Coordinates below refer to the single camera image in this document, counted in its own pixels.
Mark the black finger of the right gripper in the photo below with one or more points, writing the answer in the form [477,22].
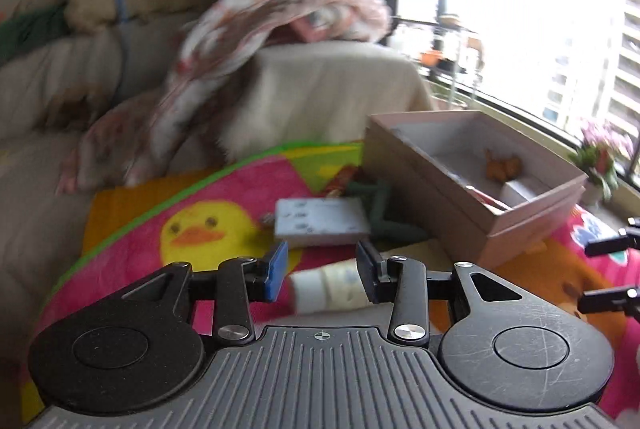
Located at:
[619,299]

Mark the pink flower pot plant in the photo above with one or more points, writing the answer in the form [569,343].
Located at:
[601,147]

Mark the green plastic toy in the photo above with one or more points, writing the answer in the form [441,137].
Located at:
[376,199]

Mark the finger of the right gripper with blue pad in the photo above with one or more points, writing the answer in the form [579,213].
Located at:
[627,239]

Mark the colourful cartoon play mat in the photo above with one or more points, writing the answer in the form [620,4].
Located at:
[131,232]

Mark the cream lotion tube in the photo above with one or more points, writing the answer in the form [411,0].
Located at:
[331,288]

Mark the pink cardboard box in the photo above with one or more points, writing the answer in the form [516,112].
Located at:
[428,158]

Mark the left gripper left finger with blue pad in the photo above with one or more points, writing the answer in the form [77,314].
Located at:
[240,282]

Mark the pink floral baby blanket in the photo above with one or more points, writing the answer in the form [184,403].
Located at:
[240,58]

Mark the brown toy figure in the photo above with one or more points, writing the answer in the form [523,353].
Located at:
[502,170]

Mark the white small carton box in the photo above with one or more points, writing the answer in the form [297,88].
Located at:
[522,189]

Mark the white power strip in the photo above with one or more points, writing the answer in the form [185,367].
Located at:
[320,222]

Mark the beige covered sofa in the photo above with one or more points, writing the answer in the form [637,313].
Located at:
[73,110]

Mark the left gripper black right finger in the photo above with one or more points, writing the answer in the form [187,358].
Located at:
[402,282]

